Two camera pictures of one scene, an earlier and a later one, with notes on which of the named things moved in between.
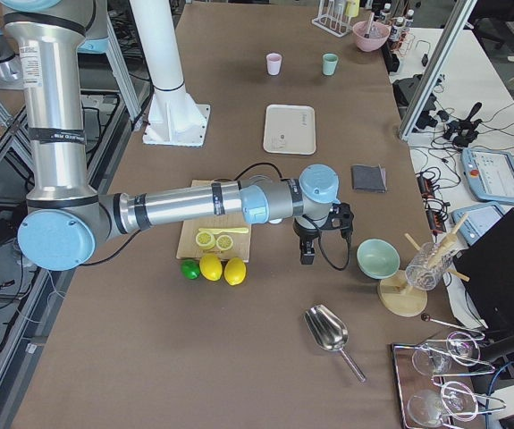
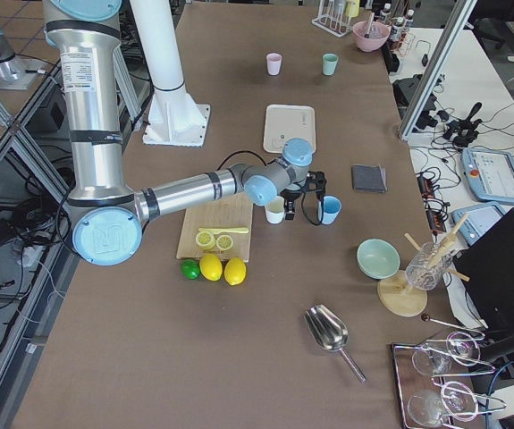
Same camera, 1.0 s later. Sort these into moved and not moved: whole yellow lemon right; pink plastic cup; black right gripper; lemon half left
Moved: black right gripper
Not moved: pink plastic cup; lemon half left; whole yellow lemon right
